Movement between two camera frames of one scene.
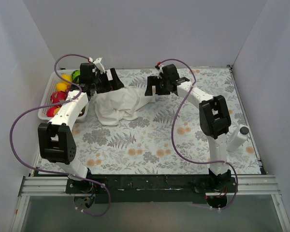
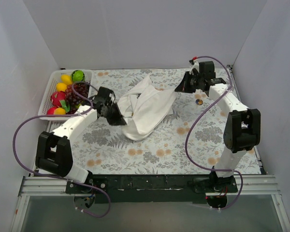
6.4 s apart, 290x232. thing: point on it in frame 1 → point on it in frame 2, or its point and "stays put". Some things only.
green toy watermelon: x=75 y=76 stays put
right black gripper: x=157 y=84 → x=191 y=82
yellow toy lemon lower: x=61 y=87 stays put
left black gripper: x=108 y=81 → x=111 y=112
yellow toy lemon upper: x=67 y=77 stays put
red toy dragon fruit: x=58 y=96 stays put
